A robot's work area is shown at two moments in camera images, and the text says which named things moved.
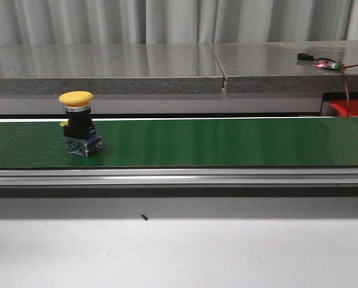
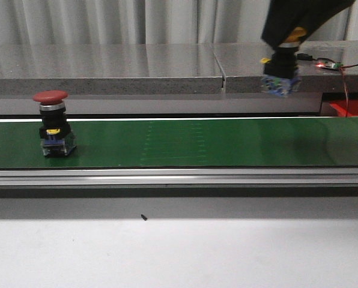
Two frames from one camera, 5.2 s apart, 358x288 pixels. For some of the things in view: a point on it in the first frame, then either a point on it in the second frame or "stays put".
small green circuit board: x=330 y=65 stays put
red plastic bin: x=348 y=108 stays put
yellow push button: x=81 y=137 -> x=281 y=76
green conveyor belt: x=185 y=142 stays put
